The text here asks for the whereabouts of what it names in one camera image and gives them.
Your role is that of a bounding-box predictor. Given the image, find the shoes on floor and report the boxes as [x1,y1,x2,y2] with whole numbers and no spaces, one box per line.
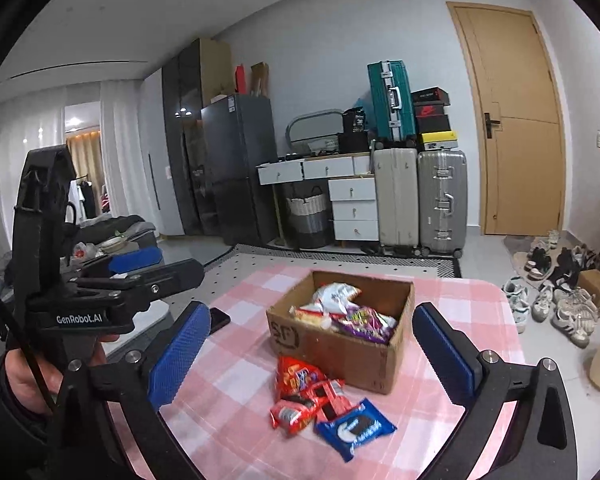
[502,230,600,349]

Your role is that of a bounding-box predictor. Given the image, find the beige suitcase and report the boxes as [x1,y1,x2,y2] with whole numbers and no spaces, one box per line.
[374,148,419,249]

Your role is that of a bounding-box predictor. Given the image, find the wooden door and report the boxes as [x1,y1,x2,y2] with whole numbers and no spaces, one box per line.
[448,2,566,235]

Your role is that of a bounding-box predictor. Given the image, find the black refrigerator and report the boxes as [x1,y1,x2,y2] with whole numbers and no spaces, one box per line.
[201,94,277,246]

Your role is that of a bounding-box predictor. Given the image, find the nougat cracker packet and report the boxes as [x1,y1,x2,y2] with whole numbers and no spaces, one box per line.
[289,307,332,330]

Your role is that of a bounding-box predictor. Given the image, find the teal suitcase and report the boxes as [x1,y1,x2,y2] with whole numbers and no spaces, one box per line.
[367,61,417,142]

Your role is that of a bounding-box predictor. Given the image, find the purple snack bag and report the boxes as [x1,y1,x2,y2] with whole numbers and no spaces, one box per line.
[332,304,398,344]

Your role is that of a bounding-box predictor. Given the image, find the white noodle snack bag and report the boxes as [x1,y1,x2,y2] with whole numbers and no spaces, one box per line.
[299,283,362,316]

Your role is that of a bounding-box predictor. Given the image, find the blue oreo packet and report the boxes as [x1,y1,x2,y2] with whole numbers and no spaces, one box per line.
[315,398,396,463]

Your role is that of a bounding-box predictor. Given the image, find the woven laundry basket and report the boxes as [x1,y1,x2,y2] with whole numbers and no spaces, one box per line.
[286,185,332,249]

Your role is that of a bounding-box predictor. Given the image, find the person's left hand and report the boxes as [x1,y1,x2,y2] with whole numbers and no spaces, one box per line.
[0,334,120,424]

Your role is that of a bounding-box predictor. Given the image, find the white drawer desk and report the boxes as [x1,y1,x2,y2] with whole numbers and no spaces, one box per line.
[257,153,379,243]

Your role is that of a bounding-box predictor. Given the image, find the stacked shoe boxes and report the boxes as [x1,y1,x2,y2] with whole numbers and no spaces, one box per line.
[411,87,458,152]

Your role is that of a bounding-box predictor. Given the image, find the red oreo packet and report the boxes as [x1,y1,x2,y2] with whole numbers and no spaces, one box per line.
[270,379,354,436]

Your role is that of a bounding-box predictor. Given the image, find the silver suitcase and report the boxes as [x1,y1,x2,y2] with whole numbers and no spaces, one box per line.
[417,150,468,259]

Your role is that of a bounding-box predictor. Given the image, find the cardboard box on floor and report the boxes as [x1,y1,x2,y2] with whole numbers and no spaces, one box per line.
[578,270,600,310]

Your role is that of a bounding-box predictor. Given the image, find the black smartphone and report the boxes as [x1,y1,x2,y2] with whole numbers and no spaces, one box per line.
[209,308,230,335]

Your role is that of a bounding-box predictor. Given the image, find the pink checkered tablecloth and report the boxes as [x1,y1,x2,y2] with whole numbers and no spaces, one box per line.
[107,261,527,480]

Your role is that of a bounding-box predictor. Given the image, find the brown cardboard box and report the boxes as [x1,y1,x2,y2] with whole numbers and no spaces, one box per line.
[266,270,415,394]

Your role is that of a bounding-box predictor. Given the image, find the red triangular snack bag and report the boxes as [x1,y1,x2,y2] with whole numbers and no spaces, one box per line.
[275,356,327,400]

